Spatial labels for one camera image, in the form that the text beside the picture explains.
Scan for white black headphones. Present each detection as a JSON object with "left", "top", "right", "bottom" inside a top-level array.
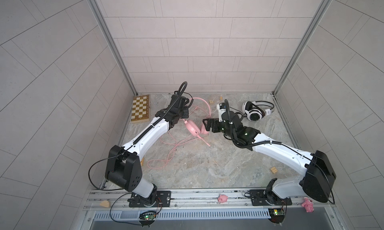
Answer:
[{"left": 242, "top": 101, "right": 275, "bottom": 122}]

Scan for pink headphones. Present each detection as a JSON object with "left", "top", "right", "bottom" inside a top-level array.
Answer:
[{"left": 184, "top": 97, "right": 212, "bottom": 147}]

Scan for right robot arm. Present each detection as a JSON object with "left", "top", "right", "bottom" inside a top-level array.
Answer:
[{"left": 203, "top": 113, "right": 337, "bottom": 204}]

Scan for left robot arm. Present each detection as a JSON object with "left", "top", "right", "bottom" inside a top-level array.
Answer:
[{"left": 102, "top": 81, "right": 191, "bottom": 206}]

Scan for wooden folded chess board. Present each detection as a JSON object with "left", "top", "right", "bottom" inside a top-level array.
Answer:
[{"left": 131, "top": 95, "right": 150, "bottom": 123}]

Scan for wooden block right front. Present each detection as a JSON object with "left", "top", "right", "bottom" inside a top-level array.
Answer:
[{"left": 270, "top": 167, "right": 278, "bottom": 174}]

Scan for pink pig toy centre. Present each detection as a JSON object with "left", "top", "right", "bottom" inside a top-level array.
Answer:
[{"left": 218, "top": 194, "right": 228, "bottom": 203}]

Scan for pink pig toy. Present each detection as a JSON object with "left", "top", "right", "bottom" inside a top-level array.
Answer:
[
  {"left": 218, "top": 194, "right": 228, "bottom": 203},
  {"left": 301, "top": 197, "right": 314, "bottom": 213}
]

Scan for right circuit board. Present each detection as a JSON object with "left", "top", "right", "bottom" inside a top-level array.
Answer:
[{"left": 268, "top": 209, "right": 286, "bottom": 224}]

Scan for circuit board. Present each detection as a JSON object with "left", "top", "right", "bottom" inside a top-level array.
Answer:
[
  {"left": 139, "top": 211, "right": 157, "bottom": 221},
  {"left": 268, "top": 209, "right": 286, "bottom": 224}
]

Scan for left circuit board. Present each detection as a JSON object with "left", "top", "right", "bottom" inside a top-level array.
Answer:
[{"left": 139, "top": 211, "right": 157, "bottom": 221}]

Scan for pink pig toy right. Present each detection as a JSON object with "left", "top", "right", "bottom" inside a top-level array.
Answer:
[{"left": 301, "top": 197, "right": 314, "bottom": 213}]

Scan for round wooden piece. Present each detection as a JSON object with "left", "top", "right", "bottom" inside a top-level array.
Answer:
[{"left": 100, "top": 200, "right": 111, "bottom": 208}]

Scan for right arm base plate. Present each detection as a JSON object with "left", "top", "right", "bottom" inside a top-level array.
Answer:
[{"left": 244, "top": 189, "right": 292, "bottom": 206}]

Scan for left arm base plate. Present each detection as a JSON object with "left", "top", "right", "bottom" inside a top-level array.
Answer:
[{"left": 128, "top": 190, "right": 171, "bottom": 208}]

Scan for aluminium rail frame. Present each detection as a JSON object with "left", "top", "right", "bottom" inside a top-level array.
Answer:
[{"left": 83, "top": 188, "right": 337, "bottom": 223}]

